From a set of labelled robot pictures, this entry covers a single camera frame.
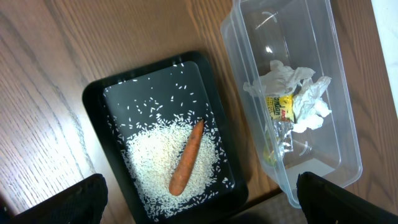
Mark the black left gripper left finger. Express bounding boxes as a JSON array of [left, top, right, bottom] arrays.
[[9, 174, 108, 224]]

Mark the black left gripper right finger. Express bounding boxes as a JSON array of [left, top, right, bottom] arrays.
[[297, 172, 397, 224]]

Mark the white rice pile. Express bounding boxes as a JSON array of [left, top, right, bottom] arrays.
[[104, 62, 236, 220]]

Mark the white napkin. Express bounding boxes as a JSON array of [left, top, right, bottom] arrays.
[[243, 60, 331, 133]]

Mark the orange carrot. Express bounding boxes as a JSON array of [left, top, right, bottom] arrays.
[[169, 120, 204, 196]]

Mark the foil wrapper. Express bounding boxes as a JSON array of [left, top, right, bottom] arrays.
[[266, 95, 294, 159]]

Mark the black tray bin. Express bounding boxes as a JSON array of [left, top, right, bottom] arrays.
[[82, 52, 248, 223]]

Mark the clear plastic bin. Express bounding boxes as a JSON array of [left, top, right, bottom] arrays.
[[221, 0, 362, 208]]

